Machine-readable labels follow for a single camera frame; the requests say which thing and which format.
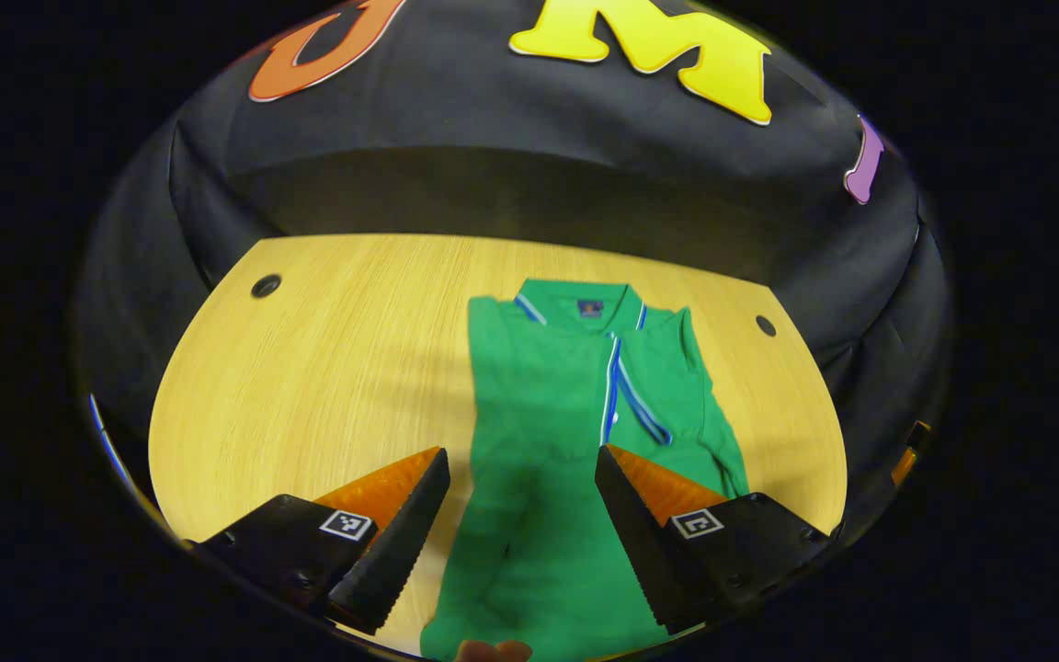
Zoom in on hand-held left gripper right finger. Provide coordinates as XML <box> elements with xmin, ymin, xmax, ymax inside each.
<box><xmin>594</xmin><ymin>444</ymin><xmax>841</xmax><ymax>635</ymax></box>

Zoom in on green T-shirt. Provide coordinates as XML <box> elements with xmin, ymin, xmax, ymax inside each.
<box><xmin>419</xmin><ymin>279</ymin><xmax>751</xmax><ymax>662</ymax></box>

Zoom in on black backdrop cloth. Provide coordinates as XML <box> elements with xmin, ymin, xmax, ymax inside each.
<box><xmin>74</xmin><ymin>0</ymin><xmax>949</xmax><ymax>516</ymax></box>

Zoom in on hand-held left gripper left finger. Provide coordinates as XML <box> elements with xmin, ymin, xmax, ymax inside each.
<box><xmin>189</xmin><ymin>446</ymin><xmax>452</xmax><ymax>637</ymax></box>

